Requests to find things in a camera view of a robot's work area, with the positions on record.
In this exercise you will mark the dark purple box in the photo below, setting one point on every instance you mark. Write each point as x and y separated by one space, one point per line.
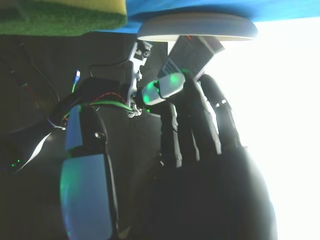
190 55

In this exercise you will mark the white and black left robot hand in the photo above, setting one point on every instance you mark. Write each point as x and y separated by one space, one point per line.
200 187

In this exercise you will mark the yellow and green sponge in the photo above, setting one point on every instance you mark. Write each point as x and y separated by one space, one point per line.
57 17

